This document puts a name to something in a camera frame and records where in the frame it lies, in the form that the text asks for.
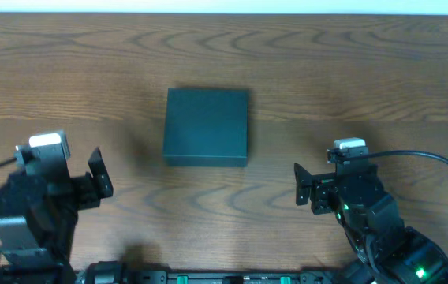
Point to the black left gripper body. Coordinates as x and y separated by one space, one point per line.
80 196

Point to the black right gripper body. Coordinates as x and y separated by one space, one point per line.
326 199

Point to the dark green gift box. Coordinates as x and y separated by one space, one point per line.
206 127

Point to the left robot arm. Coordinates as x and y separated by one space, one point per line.
35 245

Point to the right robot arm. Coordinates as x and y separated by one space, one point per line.
386 249

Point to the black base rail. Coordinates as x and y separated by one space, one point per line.
248 277

